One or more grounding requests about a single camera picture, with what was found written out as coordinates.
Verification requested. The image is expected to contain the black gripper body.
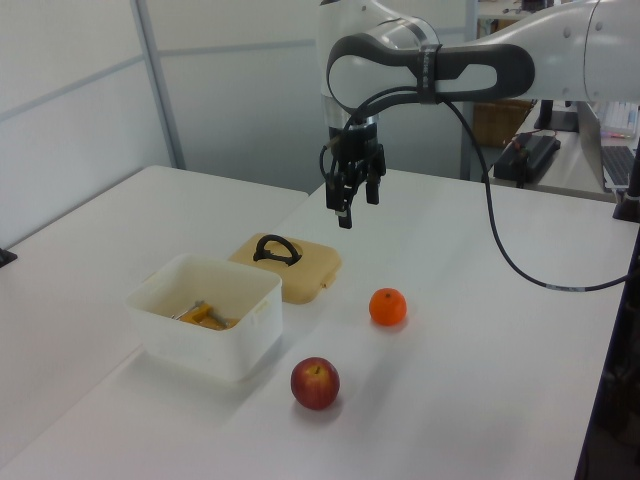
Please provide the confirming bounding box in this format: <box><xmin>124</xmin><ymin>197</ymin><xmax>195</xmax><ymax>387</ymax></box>
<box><xmin>325</xmin><ymin>122</ymin><xmax>387</xmax><ymax>175</ymax></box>

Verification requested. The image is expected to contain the orange toy fruit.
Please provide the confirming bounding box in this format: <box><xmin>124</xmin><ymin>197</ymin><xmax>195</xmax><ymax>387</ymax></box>
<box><xmin>368</xmin><ymin>287</ymin><xmax>409</xmax><ymax>327</ymax></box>

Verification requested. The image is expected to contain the white plastic container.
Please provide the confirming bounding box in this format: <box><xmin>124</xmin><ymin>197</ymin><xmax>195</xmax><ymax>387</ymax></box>
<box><xmin>123</xmin><ymin>252</ymin><xmax>284</xmax><ymax>385</ymax></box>

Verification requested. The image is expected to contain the black electronic box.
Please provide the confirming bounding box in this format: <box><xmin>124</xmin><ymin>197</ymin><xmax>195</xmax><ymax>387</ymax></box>
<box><xmin>493</xmin><ymin>131</ymin><xmax>563</xmax><ymax>189</ymax></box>

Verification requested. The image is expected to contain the orange clamp tool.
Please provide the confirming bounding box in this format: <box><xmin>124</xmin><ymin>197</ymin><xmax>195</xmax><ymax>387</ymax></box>
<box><xmin>169</xmin><ymin>298</ymin><xmax>241</xmax><ymax>332</ymax></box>

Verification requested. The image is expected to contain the red toy apple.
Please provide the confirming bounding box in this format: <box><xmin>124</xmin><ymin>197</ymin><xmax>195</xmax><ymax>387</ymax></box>
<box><xmin>290</xmin><ymin>356</ymin><xmax>341</xmax><ymax>412</ymax></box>

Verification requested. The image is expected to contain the black monitor stand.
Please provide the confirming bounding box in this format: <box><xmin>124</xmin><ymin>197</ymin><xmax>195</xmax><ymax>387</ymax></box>
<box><xmin>531</xmin><ymin>99</ymin><xmax>581</xmax><ymax>134</ymax></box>

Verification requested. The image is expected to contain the grey laptop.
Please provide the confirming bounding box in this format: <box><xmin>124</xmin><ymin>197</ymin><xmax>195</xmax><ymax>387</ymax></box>
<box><xmin>577</xmin><ymin>101</ymin><xmax>640</xmax><ymax>194</ymax></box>

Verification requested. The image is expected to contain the black upright stand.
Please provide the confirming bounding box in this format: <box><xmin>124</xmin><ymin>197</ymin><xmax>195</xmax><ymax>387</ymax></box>
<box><xmin>573</xmin><ymin>133</ymin><xmax>640</xmax><ymax>480</ymax></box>

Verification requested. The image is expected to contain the tan lid with black handle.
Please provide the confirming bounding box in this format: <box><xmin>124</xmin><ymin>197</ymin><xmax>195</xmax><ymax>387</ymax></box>
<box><xmin>228</xmin><ymin>232</ymin><xmax>344</xmax><ymax>306</ymax></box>

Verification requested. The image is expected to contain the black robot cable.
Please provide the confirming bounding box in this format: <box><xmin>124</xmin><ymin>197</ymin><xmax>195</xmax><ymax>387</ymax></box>
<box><xmin>318</xmin><ymin>85</ymin><xmax>634</xmax><ymax>294</ymax></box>

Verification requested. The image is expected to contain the grey partition post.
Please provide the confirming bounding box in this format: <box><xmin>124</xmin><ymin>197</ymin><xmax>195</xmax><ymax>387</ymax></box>
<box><xmin>131</xmin><ymin>0</ymin><xmax>187</xmax><ymax>172</ymax></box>

